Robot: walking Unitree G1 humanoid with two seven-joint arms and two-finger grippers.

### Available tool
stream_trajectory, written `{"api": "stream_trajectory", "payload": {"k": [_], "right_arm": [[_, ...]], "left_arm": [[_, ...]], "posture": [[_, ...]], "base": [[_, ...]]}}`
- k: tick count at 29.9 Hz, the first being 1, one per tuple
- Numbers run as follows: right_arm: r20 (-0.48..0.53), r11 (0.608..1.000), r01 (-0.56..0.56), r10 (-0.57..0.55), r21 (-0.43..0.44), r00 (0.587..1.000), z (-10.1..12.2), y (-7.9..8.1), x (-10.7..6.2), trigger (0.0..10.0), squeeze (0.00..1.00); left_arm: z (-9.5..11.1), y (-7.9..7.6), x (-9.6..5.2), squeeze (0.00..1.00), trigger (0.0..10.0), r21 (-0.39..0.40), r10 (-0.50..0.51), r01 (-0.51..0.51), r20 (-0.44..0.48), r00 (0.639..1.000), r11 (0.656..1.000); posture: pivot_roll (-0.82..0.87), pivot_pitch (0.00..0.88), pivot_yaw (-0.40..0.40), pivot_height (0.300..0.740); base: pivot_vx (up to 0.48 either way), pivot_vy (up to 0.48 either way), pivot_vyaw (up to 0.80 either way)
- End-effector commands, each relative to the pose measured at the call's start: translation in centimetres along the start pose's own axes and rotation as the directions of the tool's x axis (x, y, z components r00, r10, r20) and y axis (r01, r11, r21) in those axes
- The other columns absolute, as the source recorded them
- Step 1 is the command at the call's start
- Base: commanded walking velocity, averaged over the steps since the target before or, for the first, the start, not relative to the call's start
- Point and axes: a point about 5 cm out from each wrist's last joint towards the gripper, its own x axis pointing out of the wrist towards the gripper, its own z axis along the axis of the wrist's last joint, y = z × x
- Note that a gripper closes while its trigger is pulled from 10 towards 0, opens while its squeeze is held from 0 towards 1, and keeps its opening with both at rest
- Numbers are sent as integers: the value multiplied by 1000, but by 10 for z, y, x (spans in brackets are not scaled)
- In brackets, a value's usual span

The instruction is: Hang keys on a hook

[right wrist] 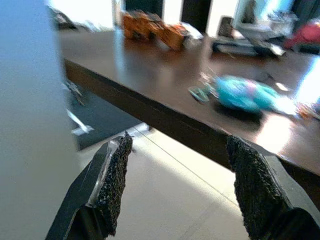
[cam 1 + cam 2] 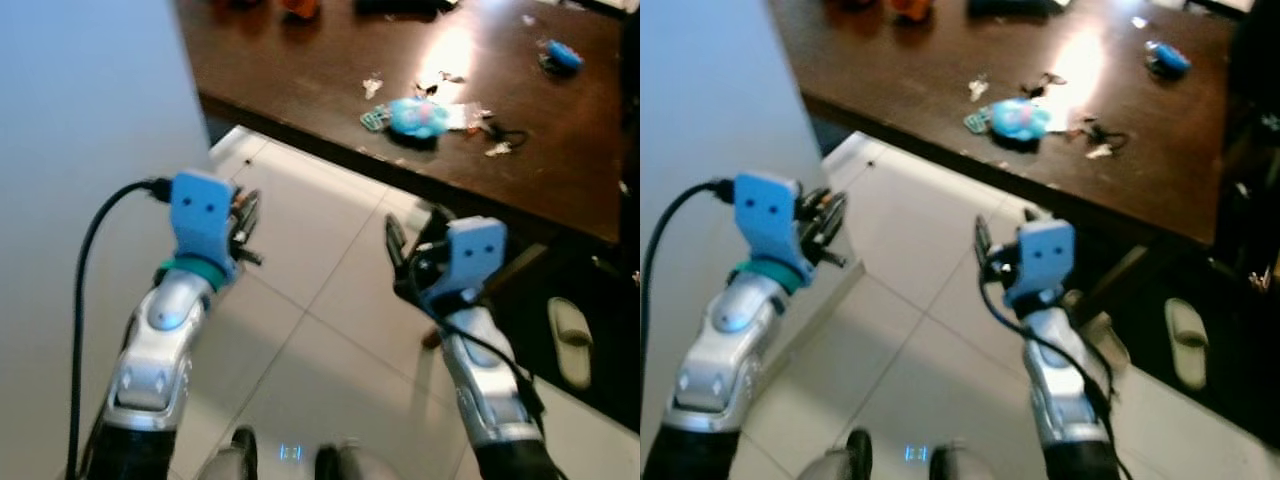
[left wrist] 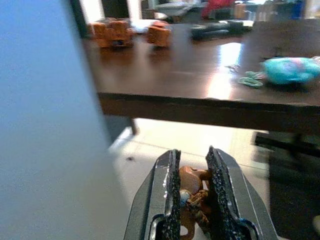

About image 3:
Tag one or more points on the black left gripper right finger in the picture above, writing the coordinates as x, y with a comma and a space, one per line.
230, 200

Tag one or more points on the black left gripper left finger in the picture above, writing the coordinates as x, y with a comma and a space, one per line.
160, 200

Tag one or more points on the dark chair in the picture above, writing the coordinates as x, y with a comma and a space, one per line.
292, 180

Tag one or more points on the dark wooden table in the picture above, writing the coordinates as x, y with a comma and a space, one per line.
200, 75

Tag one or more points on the turquoise plush toy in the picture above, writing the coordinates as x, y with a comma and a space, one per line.
290, 70

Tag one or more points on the orange block toy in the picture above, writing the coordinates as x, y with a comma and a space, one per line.
158, 33
112, 33

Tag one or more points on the black flat object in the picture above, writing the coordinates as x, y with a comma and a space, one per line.
217, 29

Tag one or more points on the red cloth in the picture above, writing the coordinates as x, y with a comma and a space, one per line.
217, 7

